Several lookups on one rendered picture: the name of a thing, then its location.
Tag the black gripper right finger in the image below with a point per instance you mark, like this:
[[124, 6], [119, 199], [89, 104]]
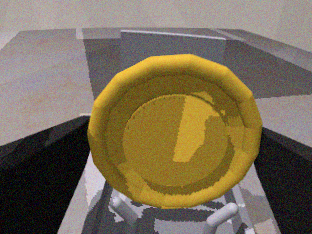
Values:
[[284, 169]]

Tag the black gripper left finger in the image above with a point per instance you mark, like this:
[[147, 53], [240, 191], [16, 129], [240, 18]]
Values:
[[38, 177]]

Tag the yellow plate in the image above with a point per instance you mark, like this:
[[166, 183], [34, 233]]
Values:
[[174, 131]]

